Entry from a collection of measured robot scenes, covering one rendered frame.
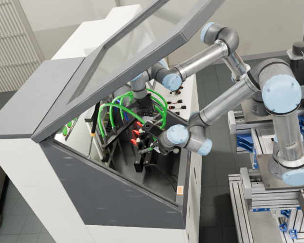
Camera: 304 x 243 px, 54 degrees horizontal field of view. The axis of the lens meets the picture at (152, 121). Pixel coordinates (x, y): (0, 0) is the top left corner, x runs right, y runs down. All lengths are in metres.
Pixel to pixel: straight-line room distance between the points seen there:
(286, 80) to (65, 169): 1.01
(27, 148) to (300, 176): 1.17
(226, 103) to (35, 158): 0.89
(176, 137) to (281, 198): 0.73
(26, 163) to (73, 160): 0.25
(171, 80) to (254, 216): 1.42
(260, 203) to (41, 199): 1.16
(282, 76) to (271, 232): 1.50
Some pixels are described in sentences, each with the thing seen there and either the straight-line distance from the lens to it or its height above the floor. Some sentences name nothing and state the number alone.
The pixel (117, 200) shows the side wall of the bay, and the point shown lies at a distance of 1.55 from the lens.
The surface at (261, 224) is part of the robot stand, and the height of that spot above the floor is 0.21.
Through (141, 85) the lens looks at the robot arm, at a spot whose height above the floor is 1.51.
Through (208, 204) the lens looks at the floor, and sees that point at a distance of 2.72.
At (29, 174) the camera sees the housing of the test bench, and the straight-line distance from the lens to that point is 1.61.
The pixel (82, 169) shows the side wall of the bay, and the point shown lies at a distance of 1.43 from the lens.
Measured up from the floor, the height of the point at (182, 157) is 0.95.
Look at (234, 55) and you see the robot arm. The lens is 1.73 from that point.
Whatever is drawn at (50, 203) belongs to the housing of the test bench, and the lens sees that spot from 1.76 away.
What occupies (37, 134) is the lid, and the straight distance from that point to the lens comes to 1.32.
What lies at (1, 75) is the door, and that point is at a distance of 5.39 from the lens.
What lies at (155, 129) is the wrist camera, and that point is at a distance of 1.35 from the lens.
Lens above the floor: 2.23
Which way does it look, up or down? 38 degrees down
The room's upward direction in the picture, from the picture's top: 13 degrees counter-clockwise
